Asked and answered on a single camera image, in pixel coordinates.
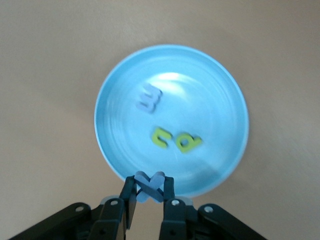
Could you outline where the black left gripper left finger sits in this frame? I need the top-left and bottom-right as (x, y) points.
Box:
(9, 176), (138, 240)

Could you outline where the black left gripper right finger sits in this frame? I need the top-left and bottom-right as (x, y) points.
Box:
(159, 176), (270, 240)

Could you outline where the blue foam letter x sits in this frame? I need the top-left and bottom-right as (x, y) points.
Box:
(133, 171), (166, 204)

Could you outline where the green foam letter p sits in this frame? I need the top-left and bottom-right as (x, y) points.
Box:
(174, 134), (202, 155)

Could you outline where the green foam letter r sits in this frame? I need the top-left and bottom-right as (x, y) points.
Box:
(150, 128), (174, 149)

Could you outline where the blue three-pronged foam letter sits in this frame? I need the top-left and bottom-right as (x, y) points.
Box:
(136, 84), (163, 114)

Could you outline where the blue round plate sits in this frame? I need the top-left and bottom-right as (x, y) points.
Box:
(94, 44), (250, 198)

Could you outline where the brown table cover mat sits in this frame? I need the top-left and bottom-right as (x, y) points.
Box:
(0, 0), (320, 240)

